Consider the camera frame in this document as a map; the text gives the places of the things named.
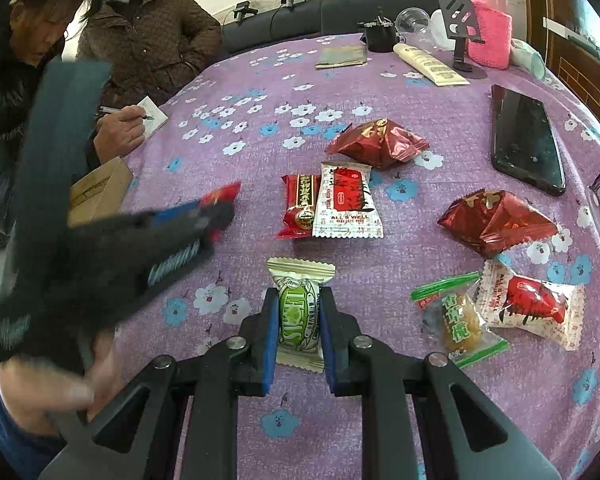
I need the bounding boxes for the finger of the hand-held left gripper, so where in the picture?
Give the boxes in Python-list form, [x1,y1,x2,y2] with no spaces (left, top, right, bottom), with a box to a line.
[145,199,233,226]
[180,204,237,261]

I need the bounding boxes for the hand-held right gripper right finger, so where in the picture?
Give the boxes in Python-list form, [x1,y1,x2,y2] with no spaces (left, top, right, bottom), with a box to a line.
[320,287,563,480]

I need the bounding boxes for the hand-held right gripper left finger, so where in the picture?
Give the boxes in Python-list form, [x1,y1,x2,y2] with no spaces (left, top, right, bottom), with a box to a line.
[40,287,281,480]

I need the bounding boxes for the white snack packet green label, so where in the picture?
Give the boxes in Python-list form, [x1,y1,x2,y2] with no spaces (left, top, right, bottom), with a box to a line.
[266,257,337,373]

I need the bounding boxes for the plain red snack packet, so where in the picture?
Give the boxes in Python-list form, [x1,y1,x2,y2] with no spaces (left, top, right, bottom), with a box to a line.
[200,181,242,241]

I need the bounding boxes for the brown cardboard box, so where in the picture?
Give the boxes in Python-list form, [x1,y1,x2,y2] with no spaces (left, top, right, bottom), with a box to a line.
[67,156,135,228]

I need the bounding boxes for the red snack packet gold label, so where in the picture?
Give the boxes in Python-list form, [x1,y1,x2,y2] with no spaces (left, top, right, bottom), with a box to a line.
[276,174,323,241]

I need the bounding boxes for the white snack packet red print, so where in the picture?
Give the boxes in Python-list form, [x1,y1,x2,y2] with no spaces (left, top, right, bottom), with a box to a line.
[475,259,587,352]
[311,161,385,239]

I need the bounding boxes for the person's left forearm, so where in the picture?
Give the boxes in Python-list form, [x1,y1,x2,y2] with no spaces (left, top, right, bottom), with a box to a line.
[0,365,68,480]

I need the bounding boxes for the person's left hand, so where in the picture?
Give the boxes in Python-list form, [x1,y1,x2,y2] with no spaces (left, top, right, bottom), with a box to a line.
[0,330,128,428]

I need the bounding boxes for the purple floral tablecloth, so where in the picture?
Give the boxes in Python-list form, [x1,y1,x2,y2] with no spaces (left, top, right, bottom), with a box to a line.
[80,32,600,480]

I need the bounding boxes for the small white notepad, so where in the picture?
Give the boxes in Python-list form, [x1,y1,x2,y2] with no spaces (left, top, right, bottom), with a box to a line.
[137,96,170,136]

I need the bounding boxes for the pen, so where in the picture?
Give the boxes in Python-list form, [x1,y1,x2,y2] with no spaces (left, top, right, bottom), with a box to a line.
[99,106,156,121]

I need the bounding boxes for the clear snack packet green edges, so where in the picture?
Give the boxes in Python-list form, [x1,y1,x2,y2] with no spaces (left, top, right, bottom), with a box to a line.
[411,271,510,370]

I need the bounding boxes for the dark red pyramid snack packet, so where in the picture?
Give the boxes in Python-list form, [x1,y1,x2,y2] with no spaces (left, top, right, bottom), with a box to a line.
[436,190,560,260]
[324,118,431,171]

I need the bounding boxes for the olive booklet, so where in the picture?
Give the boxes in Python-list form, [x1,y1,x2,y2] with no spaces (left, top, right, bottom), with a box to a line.
[315,45,368,70]

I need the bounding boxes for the black sofa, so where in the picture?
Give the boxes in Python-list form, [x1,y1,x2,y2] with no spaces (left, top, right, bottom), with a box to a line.
[220,0,453,56]

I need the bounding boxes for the black mug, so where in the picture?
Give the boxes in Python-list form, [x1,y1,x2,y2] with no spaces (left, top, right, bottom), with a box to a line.
[358,7,406,53]

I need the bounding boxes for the cream squeeze tube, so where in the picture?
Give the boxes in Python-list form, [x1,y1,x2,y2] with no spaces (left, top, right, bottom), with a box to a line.
[392,42,471,87]

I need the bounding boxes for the black smartphone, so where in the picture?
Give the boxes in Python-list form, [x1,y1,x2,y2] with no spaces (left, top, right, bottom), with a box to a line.
[490,84,567,197]

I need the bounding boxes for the clear glass cup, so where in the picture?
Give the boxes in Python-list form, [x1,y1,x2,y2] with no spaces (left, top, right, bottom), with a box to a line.
[395,7,433,36]

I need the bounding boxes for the white plastic jar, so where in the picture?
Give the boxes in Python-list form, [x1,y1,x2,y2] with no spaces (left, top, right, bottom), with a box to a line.
[427,9,456,51]

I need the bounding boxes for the black phone stand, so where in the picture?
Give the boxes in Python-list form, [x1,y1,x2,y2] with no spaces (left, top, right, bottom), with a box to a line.
[437,0,488,81]

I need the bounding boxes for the pink bottle with knit sleeve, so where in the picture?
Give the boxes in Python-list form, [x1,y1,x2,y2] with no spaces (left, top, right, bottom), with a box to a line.
[467,0,513,70]

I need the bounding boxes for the mint green cup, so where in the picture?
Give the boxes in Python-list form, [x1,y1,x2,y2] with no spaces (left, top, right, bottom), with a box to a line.
[510,39,548,81]

